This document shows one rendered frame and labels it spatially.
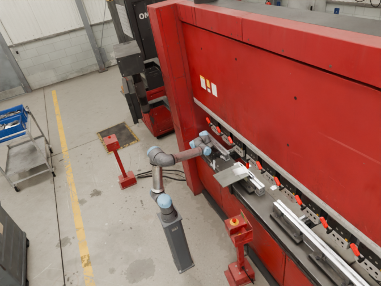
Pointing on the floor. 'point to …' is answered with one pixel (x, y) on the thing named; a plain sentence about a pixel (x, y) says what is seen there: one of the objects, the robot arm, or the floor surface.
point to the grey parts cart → (26, 153)
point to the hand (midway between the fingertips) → (220, 165)
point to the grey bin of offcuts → (12, 252)
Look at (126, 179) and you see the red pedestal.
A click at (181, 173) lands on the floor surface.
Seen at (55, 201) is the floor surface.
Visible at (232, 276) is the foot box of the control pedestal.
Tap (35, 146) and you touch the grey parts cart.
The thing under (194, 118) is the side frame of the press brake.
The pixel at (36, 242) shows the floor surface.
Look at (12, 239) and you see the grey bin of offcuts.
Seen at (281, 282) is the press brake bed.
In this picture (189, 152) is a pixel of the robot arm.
